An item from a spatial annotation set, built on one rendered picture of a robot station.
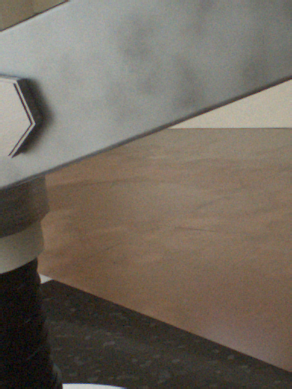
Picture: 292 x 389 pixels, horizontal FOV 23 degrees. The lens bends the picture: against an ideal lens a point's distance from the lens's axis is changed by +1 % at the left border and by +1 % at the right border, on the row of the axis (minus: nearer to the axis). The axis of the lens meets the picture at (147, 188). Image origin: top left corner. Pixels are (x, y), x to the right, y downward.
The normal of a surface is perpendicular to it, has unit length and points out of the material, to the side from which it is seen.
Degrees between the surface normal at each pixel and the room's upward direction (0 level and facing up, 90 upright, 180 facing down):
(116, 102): 90
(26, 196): 90
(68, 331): 0
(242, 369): 0
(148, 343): 0
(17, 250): 90
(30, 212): 90
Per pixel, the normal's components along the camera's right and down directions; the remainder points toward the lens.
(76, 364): -0.11, -0.97
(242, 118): -0.63, 0.24
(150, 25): -0.21, 0.23
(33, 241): 0.95, -0.04
